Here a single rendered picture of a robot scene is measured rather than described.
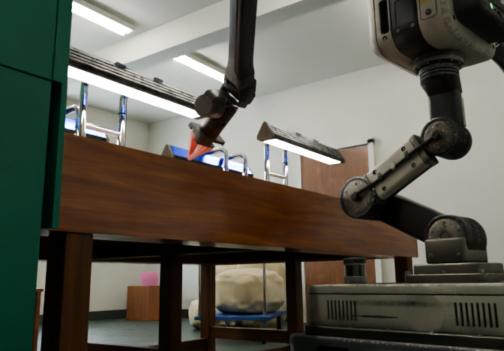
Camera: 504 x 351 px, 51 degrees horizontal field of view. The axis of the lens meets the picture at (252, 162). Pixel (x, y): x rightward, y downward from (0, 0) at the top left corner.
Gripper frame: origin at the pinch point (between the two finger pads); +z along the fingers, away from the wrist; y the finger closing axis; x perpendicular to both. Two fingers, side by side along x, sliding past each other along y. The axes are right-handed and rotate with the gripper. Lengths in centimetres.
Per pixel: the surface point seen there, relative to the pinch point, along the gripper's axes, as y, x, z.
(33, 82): 59, 13, -16
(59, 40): 55, 6, -22
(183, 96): -11.3, -27.9, -4.2
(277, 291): -285, -76, 167
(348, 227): -64, 23, 0
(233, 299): -243, -82, 182
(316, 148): -94, -27, -2
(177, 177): 20.3, 18.7, -5.9
